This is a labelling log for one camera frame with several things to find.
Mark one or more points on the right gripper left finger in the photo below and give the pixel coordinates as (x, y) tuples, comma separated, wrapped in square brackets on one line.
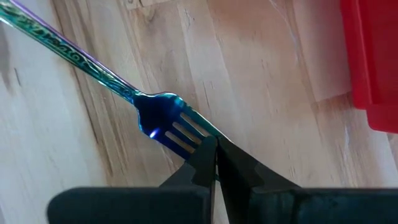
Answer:
[(140, 205)]

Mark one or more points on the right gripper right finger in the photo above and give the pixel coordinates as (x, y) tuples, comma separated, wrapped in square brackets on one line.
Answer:
[(280, 205)]

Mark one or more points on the red plastic bin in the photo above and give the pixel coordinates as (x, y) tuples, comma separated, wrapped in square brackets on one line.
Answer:
[(373, 62)]

